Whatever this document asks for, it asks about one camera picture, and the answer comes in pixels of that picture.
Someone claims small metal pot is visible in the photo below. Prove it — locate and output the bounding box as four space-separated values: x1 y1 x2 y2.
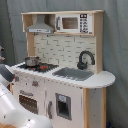
25 56 40 66

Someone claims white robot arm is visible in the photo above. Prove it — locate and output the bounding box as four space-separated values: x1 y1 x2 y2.
0 64 53 128

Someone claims wooden toy kitchen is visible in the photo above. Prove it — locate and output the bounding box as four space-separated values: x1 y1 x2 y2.
9 9 117 128

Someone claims grey toy sink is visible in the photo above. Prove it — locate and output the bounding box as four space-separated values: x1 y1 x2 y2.
53 67 93 81

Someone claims black toy faucet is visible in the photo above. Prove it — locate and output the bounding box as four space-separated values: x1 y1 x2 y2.
77 50 95 70

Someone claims black toy stovetop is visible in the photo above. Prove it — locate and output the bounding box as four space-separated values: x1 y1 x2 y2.
21 63 57 73

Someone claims right stove knob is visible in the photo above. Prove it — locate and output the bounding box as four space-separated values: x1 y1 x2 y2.
32 81 39 87

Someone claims stove knob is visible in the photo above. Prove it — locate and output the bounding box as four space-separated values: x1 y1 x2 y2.
32 81 39 87
14 76 19 82

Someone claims toy microwave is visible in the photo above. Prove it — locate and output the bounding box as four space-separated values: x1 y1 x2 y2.
56 14 93 34

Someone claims grey range hood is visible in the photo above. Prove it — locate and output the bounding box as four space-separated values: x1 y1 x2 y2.
26 14 55 34

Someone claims left stove knob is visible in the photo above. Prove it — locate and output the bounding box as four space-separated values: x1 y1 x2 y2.
14 76 19 82

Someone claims toy oven door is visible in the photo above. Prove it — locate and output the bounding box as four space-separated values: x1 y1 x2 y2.
19 90 38 114

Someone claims grey backdrop curtain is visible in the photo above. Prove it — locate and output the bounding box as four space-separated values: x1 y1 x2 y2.
0 0 128 128

